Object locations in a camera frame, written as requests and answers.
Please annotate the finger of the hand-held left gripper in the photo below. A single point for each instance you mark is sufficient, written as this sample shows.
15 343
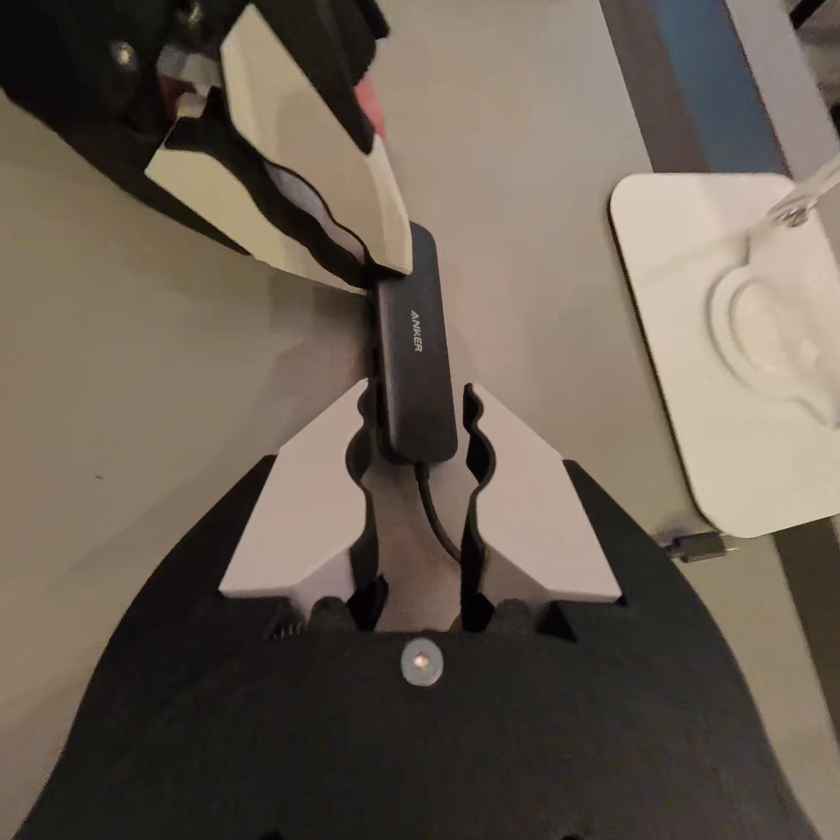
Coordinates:
210 203
282 111

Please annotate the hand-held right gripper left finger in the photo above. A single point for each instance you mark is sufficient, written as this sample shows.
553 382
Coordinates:
295 518

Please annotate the person's left hand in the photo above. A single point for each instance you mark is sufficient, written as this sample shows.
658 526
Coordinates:
373 105

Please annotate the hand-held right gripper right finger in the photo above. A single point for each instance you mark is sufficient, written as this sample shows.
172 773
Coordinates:
544 525

